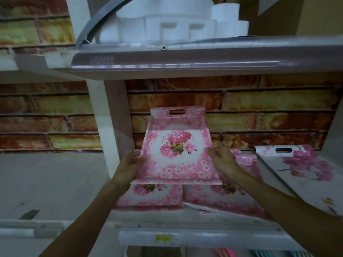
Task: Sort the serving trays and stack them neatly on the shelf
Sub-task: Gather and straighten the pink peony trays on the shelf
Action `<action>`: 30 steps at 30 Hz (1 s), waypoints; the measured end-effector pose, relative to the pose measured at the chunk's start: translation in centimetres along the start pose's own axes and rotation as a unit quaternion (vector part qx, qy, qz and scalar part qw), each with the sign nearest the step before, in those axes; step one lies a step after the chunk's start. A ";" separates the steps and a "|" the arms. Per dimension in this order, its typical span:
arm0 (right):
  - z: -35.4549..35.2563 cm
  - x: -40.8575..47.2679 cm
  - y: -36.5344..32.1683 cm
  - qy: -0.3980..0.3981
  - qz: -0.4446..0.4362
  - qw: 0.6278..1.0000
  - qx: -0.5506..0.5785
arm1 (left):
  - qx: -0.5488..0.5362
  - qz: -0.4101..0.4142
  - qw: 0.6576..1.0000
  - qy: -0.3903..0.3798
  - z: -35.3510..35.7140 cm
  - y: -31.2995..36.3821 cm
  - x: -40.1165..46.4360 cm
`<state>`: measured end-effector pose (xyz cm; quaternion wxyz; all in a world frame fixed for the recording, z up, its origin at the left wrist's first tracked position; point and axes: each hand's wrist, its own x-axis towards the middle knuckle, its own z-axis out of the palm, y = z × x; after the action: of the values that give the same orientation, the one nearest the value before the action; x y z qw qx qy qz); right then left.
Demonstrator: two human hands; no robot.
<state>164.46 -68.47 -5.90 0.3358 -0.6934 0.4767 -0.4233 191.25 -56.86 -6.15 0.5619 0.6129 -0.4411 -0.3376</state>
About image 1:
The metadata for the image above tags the person's right hand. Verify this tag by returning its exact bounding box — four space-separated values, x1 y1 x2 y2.
208 143 244 184

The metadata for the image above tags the person's left hand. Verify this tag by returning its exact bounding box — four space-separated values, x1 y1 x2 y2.
111 151 146 192

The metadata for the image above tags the pink peony print tray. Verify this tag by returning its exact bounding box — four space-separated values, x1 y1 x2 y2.
130 106 223 185
183 148 271 220

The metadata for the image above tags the white orchid print tray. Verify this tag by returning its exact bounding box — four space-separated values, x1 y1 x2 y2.
254 144 343 217

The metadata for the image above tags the person's right forearm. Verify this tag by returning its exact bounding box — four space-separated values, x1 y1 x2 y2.
230 171 343 257

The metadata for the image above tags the person's left forearm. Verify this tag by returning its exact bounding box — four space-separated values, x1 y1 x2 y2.
39 179 132 257

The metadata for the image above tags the pink plastic scoop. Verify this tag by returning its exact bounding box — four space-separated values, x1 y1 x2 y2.
214 247 237 257

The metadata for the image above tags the blue plastic scoop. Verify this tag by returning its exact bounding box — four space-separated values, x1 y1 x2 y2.
248 248 307 257

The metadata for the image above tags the round white styrofoam block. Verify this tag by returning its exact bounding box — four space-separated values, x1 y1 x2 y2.
99 0 250 45

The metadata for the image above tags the grey curved band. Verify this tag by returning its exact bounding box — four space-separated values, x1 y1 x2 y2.
76 0 140 49

